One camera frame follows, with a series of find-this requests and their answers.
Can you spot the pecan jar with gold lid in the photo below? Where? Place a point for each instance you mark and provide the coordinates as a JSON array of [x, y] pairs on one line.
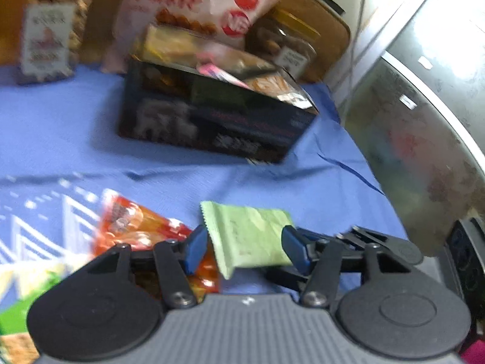
[[280, 41]]

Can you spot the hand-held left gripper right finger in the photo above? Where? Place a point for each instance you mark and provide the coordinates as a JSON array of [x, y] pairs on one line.
[[293, 248]]

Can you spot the white framed glass door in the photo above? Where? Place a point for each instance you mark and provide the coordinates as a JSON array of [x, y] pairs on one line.
[[416, 140]]

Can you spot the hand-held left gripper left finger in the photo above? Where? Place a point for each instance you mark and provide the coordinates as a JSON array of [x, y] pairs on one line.
[[197, 250]]

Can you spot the blue printed cloth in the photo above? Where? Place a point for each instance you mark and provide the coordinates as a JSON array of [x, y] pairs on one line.
[[75, 140]]

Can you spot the pink garment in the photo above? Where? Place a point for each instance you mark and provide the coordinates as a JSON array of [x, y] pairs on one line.
[[475, 352]]

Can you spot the cashew jar with gold lid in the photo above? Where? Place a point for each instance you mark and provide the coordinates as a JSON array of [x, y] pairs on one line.
[[49, 45]]

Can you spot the dark green snack packet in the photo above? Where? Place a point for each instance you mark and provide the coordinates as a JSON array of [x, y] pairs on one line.
[[15, 322]]

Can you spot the red orange snack packet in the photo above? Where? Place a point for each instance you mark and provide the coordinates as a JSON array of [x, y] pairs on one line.
[[132, 223]]

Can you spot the dark tin box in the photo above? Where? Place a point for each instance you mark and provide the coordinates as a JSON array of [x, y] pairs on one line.
[[212, 129]]

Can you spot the pink snack bag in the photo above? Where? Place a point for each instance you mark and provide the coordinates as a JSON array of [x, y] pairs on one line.
[[170, 0]]

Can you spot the brown padded board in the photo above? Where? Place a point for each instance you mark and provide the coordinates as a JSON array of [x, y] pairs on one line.
[[322, 22]]

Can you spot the light green snack packet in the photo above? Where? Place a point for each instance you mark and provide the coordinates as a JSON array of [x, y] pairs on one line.
[[246, 235]]

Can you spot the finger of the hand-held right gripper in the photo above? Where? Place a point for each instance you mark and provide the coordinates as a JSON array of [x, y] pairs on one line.
[[284, 277], [379, 237]]

